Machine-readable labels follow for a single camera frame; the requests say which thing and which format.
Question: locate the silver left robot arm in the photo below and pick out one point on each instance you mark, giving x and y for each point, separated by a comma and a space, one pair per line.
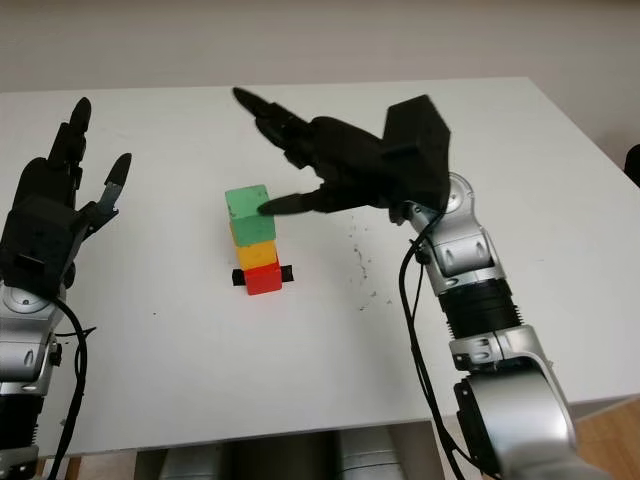
22, 350

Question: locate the red cube block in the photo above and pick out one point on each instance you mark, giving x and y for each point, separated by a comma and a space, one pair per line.
262, 281

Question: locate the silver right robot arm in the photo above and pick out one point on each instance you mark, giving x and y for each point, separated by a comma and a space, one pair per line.
465, 250

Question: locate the black tape strip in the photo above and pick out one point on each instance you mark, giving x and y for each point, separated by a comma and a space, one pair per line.
237, 277

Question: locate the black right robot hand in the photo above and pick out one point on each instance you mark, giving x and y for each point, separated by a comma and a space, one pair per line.
345, 160

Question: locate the green cube block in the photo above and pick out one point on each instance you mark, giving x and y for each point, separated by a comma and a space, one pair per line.
250, 222

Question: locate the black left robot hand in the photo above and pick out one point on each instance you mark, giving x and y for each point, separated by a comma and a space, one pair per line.
45, 177

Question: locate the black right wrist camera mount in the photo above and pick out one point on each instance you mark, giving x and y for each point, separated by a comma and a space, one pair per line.
417, 130

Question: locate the white table leg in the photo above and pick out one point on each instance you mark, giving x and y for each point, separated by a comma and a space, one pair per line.
439, 450

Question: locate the black chair part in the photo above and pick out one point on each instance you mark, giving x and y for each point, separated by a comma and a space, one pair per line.
634, 167

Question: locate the yellow cube block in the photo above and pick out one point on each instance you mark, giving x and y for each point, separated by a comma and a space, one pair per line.
257, 255

